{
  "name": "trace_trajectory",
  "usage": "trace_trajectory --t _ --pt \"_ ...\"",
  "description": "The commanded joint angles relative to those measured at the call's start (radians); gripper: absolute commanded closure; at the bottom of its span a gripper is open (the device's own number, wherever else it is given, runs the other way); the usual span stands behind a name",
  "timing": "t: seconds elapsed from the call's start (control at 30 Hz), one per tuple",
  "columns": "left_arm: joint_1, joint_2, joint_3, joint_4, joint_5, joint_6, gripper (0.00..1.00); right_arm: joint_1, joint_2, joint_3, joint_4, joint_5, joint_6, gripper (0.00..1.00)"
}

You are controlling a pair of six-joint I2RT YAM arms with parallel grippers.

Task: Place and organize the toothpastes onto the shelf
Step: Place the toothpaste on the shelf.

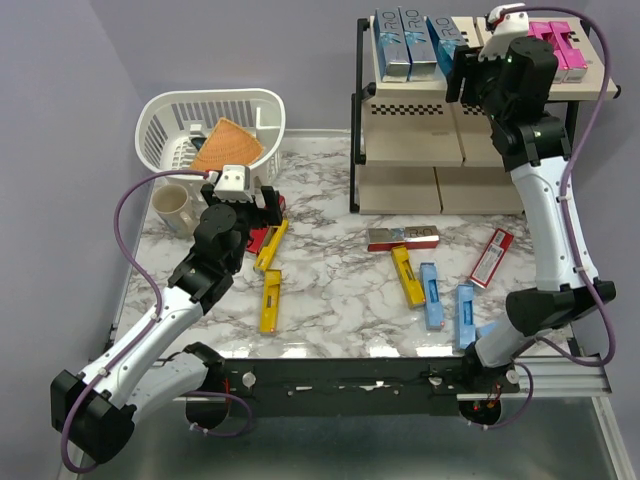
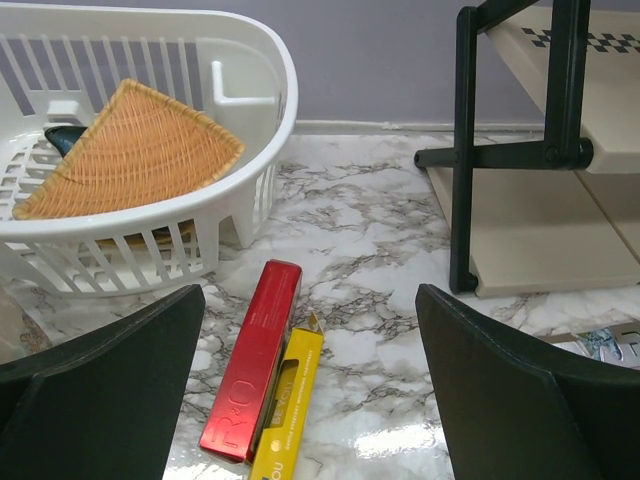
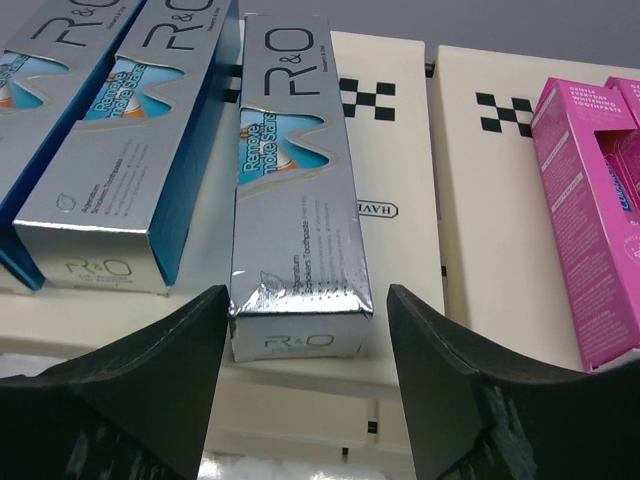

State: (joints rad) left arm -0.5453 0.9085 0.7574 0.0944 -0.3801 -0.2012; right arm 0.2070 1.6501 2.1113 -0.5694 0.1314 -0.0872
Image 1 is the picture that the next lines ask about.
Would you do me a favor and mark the silver blue toothpaste box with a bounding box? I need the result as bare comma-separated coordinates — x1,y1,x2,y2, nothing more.
426,15,466,76
374,7,411,83
400,7,438,82

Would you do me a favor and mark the pink toothpaste box horizontal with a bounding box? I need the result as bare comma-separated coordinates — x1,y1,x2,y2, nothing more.
528,21,548,39

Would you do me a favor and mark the pink toothpaste box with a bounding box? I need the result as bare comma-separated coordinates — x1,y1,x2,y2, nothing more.
548,21,588,84
542,20,569,85

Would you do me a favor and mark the yellow toothpaste box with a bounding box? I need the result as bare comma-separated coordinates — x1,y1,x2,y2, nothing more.
259,270,282,334
391,246,426,308
254,218,289,272

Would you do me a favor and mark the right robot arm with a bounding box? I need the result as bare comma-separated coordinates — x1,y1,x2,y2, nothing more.
446,37,616,392

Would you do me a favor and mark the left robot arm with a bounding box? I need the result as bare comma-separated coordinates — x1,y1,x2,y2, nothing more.
50,182,283,473

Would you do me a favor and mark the black three-tier shelf rack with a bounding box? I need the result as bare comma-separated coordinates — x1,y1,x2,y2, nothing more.
349,14,623,216

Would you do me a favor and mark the beige ceramic mug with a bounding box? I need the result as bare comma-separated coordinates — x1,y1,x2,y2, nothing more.
151,184,197,238

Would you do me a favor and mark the orange woven fan mat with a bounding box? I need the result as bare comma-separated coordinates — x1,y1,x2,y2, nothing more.
189,118,263,171

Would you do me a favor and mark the black item in basket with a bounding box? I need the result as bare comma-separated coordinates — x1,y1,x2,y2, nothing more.
189,124,207,151

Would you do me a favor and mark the white plastic basket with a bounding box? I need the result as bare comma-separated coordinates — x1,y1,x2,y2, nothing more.
135,88,286,192

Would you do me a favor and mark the silver red toothpaste box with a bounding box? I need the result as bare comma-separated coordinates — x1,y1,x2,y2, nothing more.
366,226,440,252

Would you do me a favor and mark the red white toothpaste box right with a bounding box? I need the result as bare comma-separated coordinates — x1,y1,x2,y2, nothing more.
469,228,514,289

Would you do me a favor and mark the light blue toothpaste box centre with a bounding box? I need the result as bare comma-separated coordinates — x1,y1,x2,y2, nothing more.
419,262,444,331

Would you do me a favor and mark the light blue toothpaste box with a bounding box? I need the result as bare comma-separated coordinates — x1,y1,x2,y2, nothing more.
454,283,476,351
419,262,444,331

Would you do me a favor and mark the light blue toothpaste box right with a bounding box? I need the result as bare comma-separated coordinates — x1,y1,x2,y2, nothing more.
454,283,476,351

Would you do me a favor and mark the light blue toothpaste box corner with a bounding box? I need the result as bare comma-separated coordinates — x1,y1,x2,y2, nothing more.
476,322,497,341

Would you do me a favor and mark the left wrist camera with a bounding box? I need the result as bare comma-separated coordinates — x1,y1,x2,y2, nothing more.
208,165,254,203

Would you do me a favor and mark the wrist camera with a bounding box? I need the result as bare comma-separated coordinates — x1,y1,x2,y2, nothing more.
478,3,529,61
208,165,254,203

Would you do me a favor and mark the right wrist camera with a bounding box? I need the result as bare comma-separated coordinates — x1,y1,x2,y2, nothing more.
478,3,529,61

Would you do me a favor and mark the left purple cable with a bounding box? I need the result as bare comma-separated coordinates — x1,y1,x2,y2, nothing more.
60,168,211,474

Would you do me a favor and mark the purple cable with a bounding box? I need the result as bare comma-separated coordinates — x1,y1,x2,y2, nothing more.
524,5,617,369
60,168,211,474

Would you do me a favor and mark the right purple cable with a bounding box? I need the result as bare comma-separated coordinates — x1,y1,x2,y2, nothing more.
524,5,617,369

